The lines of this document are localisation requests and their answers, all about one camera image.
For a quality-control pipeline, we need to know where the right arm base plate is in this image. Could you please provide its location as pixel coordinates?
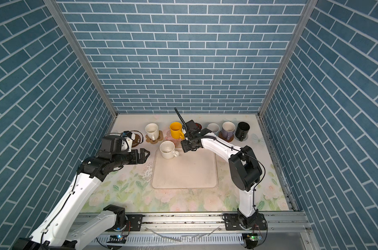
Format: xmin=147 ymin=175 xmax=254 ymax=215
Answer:
xmin=221 ymin=211 xmax=268 ymax=231

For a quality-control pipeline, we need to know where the white mug top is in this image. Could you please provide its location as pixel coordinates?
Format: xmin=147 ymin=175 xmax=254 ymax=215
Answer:
xmin=159 ymin=141 xmax=180 ymax=159

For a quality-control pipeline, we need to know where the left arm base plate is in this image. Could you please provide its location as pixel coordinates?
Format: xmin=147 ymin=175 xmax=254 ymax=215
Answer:
xmin=107 ymin=214 xmax=143 ymax=232

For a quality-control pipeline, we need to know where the beige serving tray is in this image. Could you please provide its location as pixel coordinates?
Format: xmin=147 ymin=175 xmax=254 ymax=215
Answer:
xmin=151 ymin=149 xmax=218 ymax=189

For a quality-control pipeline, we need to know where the yellow mug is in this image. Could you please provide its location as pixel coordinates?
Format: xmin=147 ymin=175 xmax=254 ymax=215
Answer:
xmin=170 ymin=122 xmax=185 ymax=140

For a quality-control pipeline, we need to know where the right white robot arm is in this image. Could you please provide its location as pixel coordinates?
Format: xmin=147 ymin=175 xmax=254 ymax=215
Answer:
xmin=181 ymin=120 xmax=268 ymax=230

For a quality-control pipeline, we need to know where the pink flower coaster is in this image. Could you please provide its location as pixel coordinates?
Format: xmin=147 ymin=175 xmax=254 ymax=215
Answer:
xmin=165 ymin=130 xmax=182 ymax=148

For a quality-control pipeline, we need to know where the purple handle white mug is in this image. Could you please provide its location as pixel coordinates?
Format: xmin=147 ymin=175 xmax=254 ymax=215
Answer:
xmin=221 ymin=121 xmax=236 ymax=139

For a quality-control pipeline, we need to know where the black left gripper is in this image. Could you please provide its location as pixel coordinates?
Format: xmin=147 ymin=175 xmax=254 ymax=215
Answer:
xmin=111 ymin=147 xmax=151 ymax=168

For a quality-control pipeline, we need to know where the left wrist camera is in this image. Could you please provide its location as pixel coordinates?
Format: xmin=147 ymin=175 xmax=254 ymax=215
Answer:
xmin=121 ymin=131 xmax=136 ymax=152

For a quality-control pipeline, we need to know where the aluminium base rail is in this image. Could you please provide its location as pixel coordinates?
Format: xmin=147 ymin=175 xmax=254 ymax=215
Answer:
xmin=67 ymin=212 xmax=311 ymax=235

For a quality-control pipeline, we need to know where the black mug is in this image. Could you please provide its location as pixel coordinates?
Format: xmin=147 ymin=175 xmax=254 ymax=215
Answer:
xmin=235 ymin=121 xmax=250 ymax=141

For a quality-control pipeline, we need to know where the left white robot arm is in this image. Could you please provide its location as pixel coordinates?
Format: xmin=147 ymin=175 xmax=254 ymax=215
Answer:
xmin=12 ymin=132 xmax=150 ymax=250

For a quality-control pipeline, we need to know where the brown wooden round coaster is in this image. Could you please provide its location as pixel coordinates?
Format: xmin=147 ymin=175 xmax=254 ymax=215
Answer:
xmin=218 ymin=131 xmax=234 ymax=143

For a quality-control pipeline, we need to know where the dark brown glossy round coaster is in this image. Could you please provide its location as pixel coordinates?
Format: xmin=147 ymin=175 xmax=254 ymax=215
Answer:
xmin=132 ymin=133 xmax=143 ymax=148

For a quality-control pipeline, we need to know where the brown paw shaped coaster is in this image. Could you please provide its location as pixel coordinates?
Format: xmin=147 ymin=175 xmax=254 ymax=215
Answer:
xmin=145 ymin=130 xmax=164 ymax=144

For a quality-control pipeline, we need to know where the light blue mug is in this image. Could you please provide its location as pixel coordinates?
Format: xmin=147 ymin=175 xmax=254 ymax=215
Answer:
xmin=207 ymin=123 xmax=220 ymax=135

